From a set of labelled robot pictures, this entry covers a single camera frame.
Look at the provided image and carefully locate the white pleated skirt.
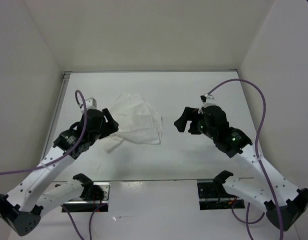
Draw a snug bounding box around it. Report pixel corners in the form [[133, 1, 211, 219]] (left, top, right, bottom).
[[102, 93, 162, 153]]

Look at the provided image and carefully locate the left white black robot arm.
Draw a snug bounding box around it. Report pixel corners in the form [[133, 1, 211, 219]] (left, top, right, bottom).
[[0, 108, 118, 237]]

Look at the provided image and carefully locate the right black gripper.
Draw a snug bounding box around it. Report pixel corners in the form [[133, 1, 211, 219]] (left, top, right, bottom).
[[173, 106, 216, 140]]

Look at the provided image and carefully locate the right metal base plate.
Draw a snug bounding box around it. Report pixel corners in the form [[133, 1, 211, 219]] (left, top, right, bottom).
[[197, 179, 245, 211]]

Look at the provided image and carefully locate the metal base plate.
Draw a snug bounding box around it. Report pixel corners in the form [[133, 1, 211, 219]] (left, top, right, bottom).
[[197, 179, 245, 211], [51, 179, 110, 213]]

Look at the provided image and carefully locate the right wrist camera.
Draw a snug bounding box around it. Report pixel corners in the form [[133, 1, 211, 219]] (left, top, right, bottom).
[[198, 94, 216, 114]]

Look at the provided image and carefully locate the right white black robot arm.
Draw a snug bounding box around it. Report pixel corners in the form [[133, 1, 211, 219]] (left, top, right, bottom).
[[174, 105, 308, 231]]

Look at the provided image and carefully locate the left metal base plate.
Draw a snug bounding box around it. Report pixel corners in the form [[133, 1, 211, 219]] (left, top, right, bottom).
[[51, 179, 110, 213]]

